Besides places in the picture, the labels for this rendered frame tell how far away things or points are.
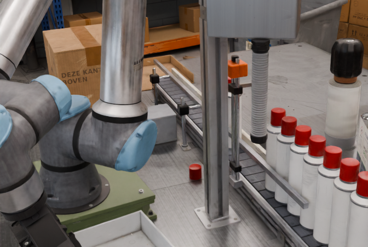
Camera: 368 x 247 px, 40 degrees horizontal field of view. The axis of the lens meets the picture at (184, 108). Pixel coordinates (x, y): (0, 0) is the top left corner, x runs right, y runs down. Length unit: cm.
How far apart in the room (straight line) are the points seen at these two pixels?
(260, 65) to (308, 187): 27
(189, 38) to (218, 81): 427
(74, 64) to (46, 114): 81
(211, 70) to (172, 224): 39
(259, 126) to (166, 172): 48
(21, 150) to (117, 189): 50
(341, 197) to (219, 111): 31
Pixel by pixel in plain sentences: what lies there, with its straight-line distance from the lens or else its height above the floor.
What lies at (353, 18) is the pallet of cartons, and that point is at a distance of 490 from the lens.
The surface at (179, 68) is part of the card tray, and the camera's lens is 221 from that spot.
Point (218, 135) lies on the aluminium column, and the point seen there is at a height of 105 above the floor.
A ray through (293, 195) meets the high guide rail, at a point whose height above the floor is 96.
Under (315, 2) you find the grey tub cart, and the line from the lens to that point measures 412.
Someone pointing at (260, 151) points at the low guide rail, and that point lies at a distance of 135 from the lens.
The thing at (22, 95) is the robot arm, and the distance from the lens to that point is 81.
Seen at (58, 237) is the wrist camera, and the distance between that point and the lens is 80.
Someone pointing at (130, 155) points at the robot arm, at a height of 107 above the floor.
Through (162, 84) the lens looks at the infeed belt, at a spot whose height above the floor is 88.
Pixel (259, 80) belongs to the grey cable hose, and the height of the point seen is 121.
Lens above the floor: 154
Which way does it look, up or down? 23 degrees down
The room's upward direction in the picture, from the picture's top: 3 degrees counter-clockwise
